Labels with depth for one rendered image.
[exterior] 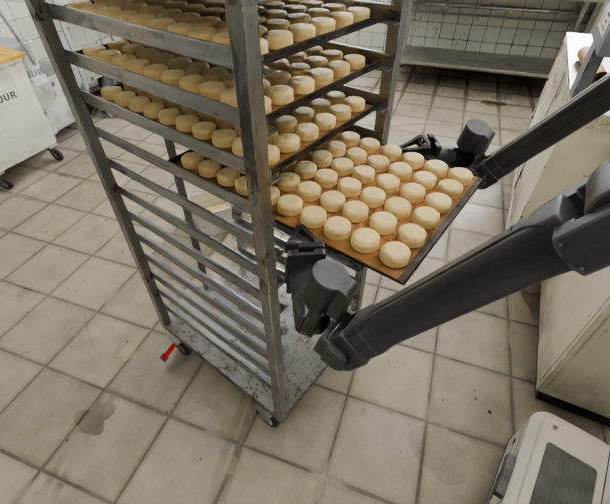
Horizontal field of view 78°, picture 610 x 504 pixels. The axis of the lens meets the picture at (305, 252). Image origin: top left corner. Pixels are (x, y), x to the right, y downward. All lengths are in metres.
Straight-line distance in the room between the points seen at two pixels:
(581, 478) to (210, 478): 1.09
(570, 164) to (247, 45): 1.52
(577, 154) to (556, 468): 1.13
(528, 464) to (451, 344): 0.61
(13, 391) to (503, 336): 2.02
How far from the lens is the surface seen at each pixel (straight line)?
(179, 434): 1.57
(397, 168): 0.87
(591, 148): 1.85
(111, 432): 1.66
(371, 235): 0.67
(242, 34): 0.56
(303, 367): 1.45
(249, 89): 0.58
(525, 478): 1.33
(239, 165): 0.71
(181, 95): 0.77
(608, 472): 1.45
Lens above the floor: 1.40
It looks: 43 degrees down
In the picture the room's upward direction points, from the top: straight up
